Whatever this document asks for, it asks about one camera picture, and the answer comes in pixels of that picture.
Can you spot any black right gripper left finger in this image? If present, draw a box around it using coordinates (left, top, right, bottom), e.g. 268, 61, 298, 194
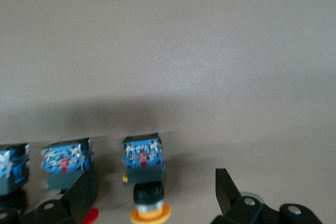
0, 167, 99, 224

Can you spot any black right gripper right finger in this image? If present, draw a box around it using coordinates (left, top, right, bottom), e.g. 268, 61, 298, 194
211, 168, 325, 224

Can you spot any yellow push button switch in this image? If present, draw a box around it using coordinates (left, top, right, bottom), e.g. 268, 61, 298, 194
122, 133, 173, 224

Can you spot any red push button switch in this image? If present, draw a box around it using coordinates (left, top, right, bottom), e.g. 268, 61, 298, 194
40, 137, 100, 224

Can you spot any green push button switch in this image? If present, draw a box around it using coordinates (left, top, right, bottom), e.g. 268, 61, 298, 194
0, 143, 30, 214

